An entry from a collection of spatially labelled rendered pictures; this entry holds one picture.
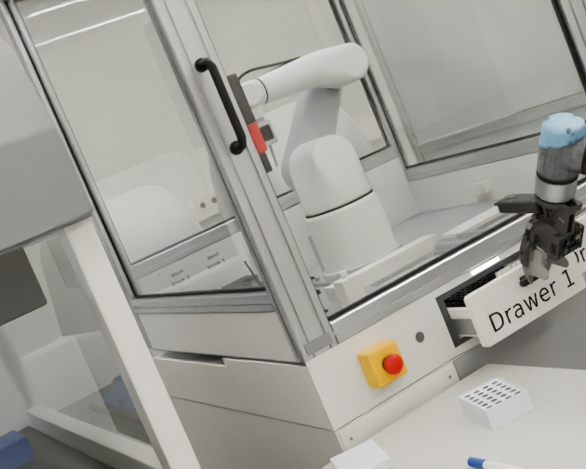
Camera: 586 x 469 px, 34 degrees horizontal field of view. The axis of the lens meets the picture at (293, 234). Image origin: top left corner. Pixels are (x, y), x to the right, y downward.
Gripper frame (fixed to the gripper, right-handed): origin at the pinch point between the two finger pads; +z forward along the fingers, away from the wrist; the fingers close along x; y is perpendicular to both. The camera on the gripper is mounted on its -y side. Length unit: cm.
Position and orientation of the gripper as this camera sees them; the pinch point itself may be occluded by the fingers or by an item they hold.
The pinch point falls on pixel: (535, 272)
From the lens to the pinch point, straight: 194.7
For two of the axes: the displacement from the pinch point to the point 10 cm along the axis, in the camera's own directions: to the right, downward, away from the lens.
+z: 0.6, 8.0, 6.0
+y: 5.9, 4.6, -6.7
